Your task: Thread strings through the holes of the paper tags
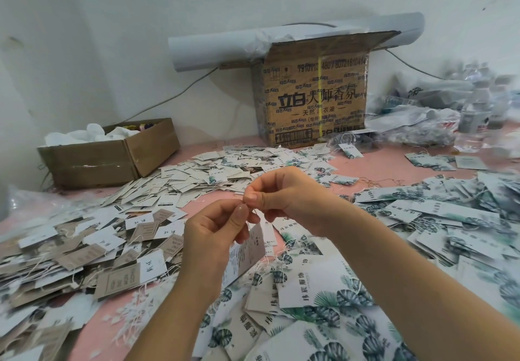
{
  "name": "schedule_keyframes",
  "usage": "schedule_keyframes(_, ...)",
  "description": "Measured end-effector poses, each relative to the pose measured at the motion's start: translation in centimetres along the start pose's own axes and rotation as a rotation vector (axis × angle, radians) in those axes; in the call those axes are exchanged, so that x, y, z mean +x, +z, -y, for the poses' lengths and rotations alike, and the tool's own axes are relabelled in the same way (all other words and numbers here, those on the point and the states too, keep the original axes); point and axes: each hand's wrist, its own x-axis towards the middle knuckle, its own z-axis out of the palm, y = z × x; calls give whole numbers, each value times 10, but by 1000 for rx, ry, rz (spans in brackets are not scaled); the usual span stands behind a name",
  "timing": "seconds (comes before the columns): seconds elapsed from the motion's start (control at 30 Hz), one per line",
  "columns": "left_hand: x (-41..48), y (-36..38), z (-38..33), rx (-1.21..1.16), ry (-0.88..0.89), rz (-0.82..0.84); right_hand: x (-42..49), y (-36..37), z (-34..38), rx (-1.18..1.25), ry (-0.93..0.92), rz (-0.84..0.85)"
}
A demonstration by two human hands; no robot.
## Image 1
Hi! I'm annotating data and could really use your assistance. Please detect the person's right hand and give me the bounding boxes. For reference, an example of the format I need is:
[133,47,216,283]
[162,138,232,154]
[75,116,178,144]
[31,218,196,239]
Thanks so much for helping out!
[242,166,359,240]

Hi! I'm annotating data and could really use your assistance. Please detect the person's left hand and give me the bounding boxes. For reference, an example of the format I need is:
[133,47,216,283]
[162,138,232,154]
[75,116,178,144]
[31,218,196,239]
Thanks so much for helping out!
[177,199,263,296]

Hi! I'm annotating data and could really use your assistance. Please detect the single white leaf print tag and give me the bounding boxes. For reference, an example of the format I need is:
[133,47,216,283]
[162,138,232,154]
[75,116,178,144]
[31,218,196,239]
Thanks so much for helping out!
[221,222,268,288]

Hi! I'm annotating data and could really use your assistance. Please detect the heap of small tags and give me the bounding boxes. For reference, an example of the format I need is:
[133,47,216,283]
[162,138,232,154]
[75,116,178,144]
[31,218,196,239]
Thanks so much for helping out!
[97,145,360,211]

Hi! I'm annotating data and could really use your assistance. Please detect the pile of white strings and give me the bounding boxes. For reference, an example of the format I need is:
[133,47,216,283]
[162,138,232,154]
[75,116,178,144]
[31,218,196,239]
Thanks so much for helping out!
[106,279,204,358]

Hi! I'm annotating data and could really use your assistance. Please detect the pile of brown white tags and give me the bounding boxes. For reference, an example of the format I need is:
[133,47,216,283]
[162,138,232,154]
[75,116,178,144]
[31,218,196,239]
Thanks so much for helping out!
[0,202,186,361]

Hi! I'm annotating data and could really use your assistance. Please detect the pile of green leaf tags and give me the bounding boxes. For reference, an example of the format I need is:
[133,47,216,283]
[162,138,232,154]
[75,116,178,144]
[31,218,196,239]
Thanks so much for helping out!
[191,170,520,361]

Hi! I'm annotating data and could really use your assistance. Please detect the person's right forearm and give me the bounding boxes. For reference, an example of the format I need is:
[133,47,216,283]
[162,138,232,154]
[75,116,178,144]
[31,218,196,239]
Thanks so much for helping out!
[333,214,520,361]

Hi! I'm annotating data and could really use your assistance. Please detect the large printed cardboard box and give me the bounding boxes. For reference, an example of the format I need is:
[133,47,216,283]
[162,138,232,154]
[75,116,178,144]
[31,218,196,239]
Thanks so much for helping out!
[252,30,402,150]

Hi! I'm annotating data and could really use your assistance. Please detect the small open cardboard box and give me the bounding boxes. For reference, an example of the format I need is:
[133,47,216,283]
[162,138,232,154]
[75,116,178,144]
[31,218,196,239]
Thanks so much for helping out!
[37,118,181,191]

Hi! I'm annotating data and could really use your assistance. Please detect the white crumpled material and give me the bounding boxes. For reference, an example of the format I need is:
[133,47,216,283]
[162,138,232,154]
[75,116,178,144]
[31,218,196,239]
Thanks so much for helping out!
[43,123,141,147]

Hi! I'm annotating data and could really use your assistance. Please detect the white roll in plastic wrap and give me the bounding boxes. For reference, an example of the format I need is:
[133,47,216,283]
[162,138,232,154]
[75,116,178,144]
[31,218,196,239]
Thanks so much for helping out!
[168,12,426,72]

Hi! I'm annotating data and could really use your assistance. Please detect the heap of clear plastic bags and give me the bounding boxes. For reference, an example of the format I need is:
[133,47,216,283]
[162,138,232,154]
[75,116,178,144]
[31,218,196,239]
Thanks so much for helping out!
[364,57,520,161]

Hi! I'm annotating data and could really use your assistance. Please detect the clear plastic bag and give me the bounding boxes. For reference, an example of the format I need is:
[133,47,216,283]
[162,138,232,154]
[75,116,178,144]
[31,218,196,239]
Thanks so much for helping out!
[4,186,76,224]

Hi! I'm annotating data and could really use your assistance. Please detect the black cable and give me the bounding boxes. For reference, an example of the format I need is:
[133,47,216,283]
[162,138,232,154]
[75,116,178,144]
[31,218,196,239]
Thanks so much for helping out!
[118,67,220,124]

